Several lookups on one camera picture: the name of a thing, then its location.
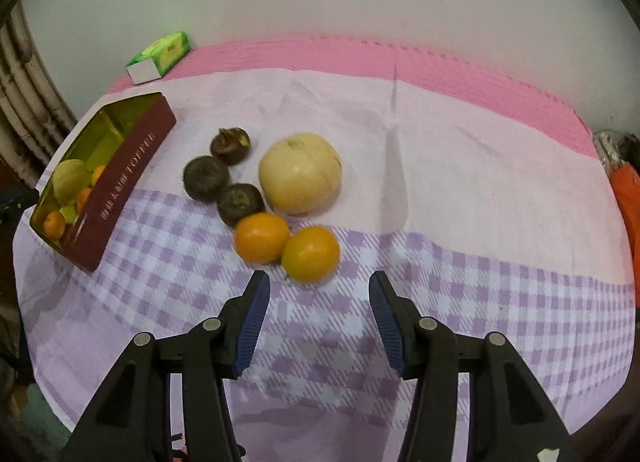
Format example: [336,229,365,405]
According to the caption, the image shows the lone orange kumquat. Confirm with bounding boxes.
[42,211,66,241]

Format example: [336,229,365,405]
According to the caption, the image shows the green pear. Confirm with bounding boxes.
[52,159,91,206]

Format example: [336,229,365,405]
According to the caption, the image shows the tangerine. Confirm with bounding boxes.
[90,164,106,187]
[75,187,92,214]

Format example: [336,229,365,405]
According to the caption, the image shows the dark mangosteen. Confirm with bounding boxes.
[217,182,266,228]
[182,156,230,203]
[209,127,250,166]

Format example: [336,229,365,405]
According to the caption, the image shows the yellow orange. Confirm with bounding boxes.
[281,226,341,283]

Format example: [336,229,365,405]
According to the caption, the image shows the pale yellow pear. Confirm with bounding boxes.
[258,133,343,216]

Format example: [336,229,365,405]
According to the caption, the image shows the beige ribbed radiator pipes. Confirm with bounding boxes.
[0,4,76,187]

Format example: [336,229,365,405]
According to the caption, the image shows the gold toffee tin box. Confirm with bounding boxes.
[29,92,176,271]

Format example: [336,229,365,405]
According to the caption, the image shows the green white tissue box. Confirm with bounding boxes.
[126,31,191,85]

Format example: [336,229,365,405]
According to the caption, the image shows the dark mangosteen back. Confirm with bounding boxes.
[209,127,250,166]

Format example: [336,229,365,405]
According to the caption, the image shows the pink purple checkered tablecloth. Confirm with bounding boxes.
[14,37,636,461]

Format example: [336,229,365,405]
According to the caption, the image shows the orange plastic bag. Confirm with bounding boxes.
[608,163,640,307]

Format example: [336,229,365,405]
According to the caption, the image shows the background clutter pile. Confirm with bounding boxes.
[592,130,640,174]

